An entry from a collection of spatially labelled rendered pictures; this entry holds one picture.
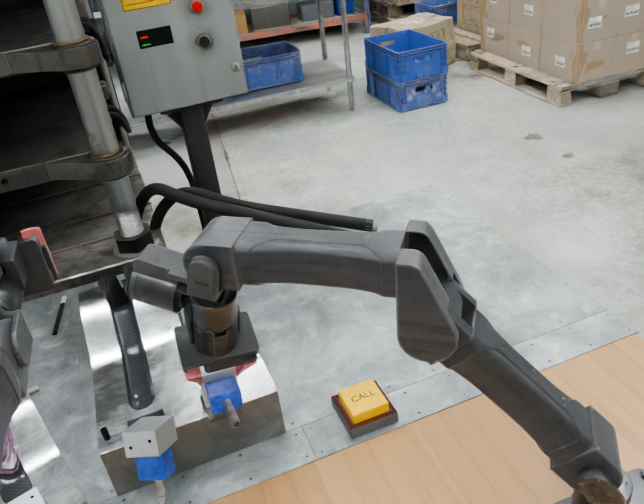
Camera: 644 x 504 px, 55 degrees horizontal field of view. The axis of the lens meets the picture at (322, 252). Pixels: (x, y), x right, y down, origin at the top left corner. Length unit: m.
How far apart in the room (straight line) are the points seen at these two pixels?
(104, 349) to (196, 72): 0.77
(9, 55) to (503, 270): 1.12
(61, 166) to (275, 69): 3.21
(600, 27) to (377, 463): 3.93
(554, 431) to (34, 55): 1.20
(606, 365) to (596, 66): 3.67
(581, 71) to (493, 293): 3.44
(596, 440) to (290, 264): 0.39
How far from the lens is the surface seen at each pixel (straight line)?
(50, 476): 1.00
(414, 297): 0.62
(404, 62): 4.49
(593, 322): 1.20
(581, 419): 0.78
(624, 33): 4.73
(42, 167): 1.58
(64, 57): 1.42
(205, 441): 0.96
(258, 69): 4.58
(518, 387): 0.72
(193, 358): 0.82
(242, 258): 0.67
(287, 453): 0.97
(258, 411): 0.95
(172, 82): 1.60
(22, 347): 0.62
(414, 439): 0.97
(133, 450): 0.90
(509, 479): 0.94
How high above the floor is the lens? 1.53
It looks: 31 degrees down
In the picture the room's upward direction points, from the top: 8 degrees counter-clockwise
